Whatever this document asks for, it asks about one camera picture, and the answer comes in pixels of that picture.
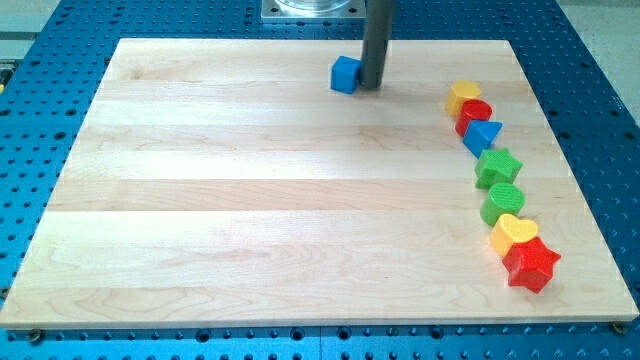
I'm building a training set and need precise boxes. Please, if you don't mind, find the green star block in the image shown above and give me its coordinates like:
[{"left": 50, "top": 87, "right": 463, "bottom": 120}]
[{"left": 474, "top": 148, "right": 523, "bottom": 189}]

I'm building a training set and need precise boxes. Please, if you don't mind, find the red star block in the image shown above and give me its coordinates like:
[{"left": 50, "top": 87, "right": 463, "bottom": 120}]
[{"left": 502, "top": 237, "right": 561, "bottom": 293}]

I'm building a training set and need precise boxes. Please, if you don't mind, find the light wooden board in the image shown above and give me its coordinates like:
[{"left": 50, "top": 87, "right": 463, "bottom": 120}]
[{"left": 1, "top": 38, "right": 638, "bottom": 329}]

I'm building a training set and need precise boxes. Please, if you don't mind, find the blue cube block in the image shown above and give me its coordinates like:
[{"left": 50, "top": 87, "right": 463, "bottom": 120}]
[{"left": 330, "top": 56, "right": 361, "bottom": 94}]

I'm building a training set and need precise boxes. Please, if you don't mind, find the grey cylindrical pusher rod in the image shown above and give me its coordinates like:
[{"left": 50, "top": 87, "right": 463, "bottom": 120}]
[{"left": 359, "top": 0, "right": 397, "bottom": 90}]

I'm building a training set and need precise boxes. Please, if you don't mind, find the blue triangle block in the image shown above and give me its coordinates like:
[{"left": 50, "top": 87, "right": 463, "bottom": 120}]
[{"left": 463, "top": 120, "right": 503, "bottom": 158}]

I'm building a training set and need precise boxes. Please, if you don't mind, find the yellow hexagon block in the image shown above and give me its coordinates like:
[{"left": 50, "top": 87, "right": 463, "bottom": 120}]
[{"left": 445, "top": 80, "right": 482, "bottom": 117}]

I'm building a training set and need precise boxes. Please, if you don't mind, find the red cylinder block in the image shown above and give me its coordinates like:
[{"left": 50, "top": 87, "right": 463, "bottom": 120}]
[{"left": 454, "top": 99, "right": 493, "bottom": 137}]

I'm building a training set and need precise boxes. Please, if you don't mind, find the green cylinder block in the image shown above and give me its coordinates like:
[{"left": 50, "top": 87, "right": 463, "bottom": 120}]
[{"left": 480, "top": 183, "right": 525, "bottom": 226}]

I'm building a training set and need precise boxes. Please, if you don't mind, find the yellow heart block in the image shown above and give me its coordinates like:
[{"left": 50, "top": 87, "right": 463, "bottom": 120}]
[{"left": 489, "top": 214, "right": 539, "bottom": 257}]

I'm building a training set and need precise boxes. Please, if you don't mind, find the blue perforated metal table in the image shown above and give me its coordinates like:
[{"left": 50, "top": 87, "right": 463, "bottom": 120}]
[{"left": 1, "top": 1, "right": 639, "bottom": 359}]

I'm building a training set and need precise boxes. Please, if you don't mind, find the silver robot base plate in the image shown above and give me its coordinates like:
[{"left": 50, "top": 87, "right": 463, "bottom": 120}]
[{"left": 261, "top": 0, "right": 366, "bottom": 20}]

